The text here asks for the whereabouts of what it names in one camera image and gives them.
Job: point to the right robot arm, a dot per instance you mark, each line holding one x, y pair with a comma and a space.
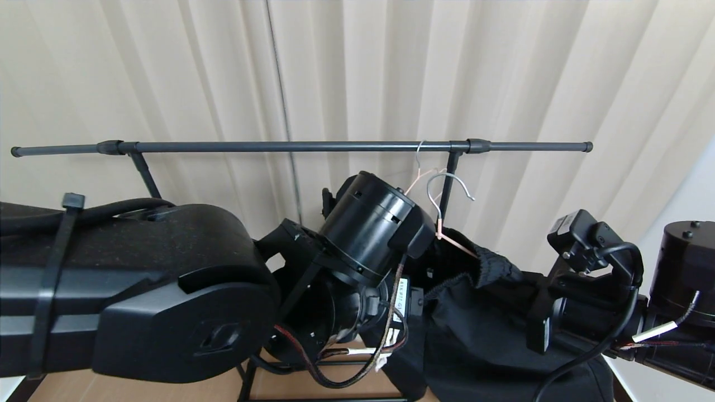
681, 279

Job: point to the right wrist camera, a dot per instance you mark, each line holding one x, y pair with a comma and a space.
581, 240

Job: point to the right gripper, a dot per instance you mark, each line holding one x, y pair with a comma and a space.
592, 321

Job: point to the beige curtain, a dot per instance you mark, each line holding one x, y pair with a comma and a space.
167, 67

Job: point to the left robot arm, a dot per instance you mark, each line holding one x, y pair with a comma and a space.
139, 279

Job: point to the black shorts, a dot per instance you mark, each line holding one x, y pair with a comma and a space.
475, 335

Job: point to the black clothes rack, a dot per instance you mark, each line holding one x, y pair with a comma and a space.
279, 147

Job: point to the pink clothes hanger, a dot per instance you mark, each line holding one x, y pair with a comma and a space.
424, 181
439, 229

